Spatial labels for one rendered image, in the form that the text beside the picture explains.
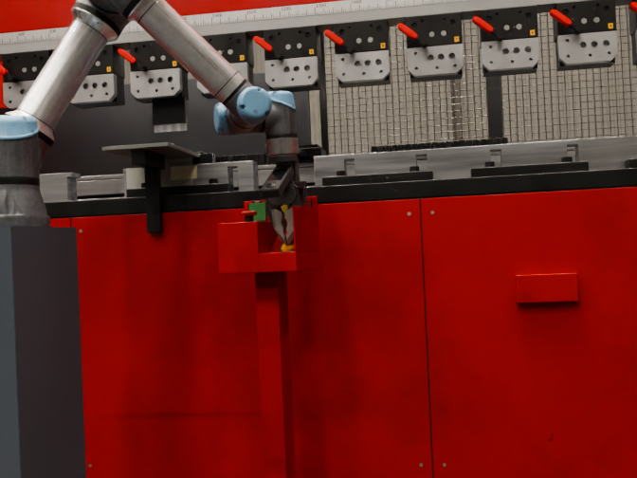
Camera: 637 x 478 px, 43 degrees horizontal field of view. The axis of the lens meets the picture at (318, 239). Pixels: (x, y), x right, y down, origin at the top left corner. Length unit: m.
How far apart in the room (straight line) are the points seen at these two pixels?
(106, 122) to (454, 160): 1.37
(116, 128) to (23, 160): 1.37
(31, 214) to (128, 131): 1.38
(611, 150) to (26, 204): 1.47
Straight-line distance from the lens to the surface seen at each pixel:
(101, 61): 2.47
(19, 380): 1.60
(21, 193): 1.66
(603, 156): 2.26
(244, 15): 2.36
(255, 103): 1.74
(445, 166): 2.22
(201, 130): 2.90
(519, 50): 2.26
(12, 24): 2.63
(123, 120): 3.01
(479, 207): 2.09
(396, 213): 2.09
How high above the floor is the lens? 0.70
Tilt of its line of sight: 1 degrees up
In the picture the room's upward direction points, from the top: 3 degrees counter-clockwise
